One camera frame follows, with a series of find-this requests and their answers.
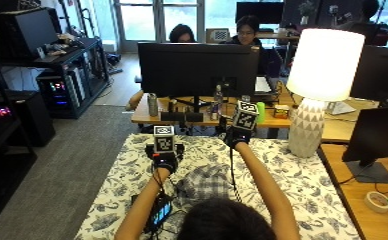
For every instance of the person's left hand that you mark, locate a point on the person's left hand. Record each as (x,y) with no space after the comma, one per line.
(165,161)

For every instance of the person's right hand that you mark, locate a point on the person's right hand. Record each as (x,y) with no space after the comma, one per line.
(237,137)

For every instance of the white marker cube on left glove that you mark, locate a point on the white marker cube on left glove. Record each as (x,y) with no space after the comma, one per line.
(164,140)

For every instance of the white marker cube on glove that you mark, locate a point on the white marker cube on glove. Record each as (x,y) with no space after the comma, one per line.
(164,140)
(246,116)

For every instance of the wooden desk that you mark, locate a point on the wooden desk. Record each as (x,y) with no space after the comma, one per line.
(141,116)

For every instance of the black boxes on desk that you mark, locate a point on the black boxes on desk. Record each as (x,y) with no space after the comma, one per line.
(181,116)

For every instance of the silver metal tumbler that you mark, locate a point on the silver metal tumbler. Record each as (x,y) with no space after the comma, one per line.
(153,105)

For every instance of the grey plaid cloth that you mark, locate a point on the grey plaid cloth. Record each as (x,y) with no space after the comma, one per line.
(205,185)

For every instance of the black wrist device with lit screen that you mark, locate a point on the black wrist device with lit screen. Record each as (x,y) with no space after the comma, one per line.
(161,211)

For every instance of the clear water bottle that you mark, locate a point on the clear water bottle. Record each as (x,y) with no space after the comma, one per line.
(217,100)

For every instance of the white marker cube on right glove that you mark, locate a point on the white marker cube on right glove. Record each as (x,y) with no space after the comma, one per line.
(246,116)

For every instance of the large black monitor on stand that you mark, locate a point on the large black monitor on stand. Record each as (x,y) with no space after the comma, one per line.
(198,68)

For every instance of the computer tower with lights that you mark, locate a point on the computer tower with lights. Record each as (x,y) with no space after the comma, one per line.
(63,88)

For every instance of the green bottle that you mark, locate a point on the green bottle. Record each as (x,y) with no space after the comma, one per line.
(261,112)

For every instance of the black cabinet with pink lights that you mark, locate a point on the black cabinet with pink lights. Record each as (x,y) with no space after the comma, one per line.
(29,116)

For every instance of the small colourful box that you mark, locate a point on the small colourful box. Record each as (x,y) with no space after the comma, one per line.
(281,111)

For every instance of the black metal shelf rack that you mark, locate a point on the black metal shelf rack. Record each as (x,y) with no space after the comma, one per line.
(76,55)

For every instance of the blue floral white tablecloth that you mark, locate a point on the blue floral white tablecloth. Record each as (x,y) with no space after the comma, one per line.
(305,186)

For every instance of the checkerboard calibration board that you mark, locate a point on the checkerboard calibration board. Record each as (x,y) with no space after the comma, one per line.
(218,35)

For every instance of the large black case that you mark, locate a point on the large black case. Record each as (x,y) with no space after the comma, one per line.
(29,31)

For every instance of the white paper sheet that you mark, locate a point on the white paper sheet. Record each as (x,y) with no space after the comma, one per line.
(341,108)

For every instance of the white table lamp patterned base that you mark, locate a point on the white table lamp patterned base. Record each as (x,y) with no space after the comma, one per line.
(325,63)

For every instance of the black background monitor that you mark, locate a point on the black background monitor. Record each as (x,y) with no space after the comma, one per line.
(260,12)

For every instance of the black monitor with square base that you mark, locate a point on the black monitor with square base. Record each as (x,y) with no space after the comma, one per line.
(378,133)

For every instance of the roll of beige tape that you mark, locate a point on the roll of beige tape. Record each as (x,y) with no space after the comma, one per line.
(377,202)

